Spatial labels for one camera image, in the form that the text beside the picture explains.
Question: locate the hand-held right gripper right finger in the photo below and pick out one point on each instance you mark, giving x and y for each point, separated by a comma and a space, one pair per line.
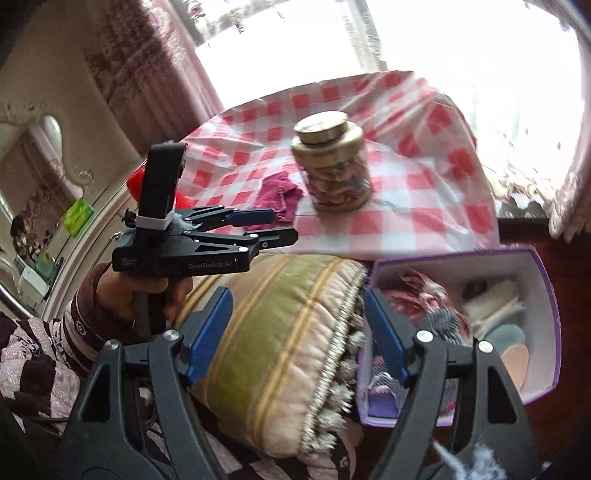
392, 337

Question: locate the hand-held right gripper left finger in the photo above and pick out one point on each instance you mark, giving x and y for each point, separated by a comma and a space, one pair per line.
210, 332

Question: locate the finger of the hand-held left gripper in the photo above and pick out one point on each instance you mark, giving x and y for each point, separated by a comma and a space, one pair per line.
277, 237
254, 217

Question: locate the magenta knitted cloth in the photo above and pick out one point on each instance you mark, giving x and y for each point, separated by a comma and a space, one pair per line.
277, 191

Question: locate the pink patterned sock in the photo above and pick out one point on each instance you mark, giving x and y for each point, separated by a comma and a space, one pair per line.
415, 290

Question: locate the black white houndstooth cloth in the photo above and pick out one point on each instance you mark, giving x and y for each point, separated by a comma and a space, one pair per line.
445, 325

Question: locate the white soft packet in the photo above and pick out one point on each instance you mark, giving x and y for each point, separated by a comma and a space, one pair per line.
496, 300

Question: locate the purple cardboard box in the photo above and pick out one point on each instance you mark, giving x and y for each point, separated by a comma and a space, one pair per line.
540, 286

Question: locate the person's left forearm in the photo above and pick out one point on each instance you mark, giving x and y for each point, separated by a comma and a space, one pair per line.
55, 350

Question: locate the person's left hand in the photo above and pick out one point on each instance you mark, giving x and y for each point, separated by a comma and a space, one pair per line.
115, 295

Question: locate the red thermos flask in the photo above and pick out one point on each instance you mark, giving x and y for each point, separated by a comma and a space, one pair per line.
134, 184

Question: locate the striped cushion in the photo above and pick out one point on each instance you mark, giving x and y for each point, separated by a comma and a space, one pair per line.
277, 332

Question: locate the green packet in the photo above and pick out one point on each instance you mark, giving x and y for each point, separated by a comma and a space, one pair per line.
78, 217

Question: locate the glass jar with gold lid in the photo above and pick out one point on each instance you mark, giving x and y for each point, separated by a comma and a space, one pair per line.
332, 166

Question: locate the pink curtain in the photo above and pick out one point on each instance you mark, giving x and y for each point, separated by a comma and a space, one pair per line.
152, 69

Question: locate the red white checkered tablecloth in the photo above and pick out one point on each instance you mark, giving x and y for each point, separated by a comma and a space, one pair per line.
415, 184

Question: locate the white lace curtain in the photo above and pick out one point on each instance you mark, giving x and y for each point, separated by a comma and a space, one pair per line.
568, 207

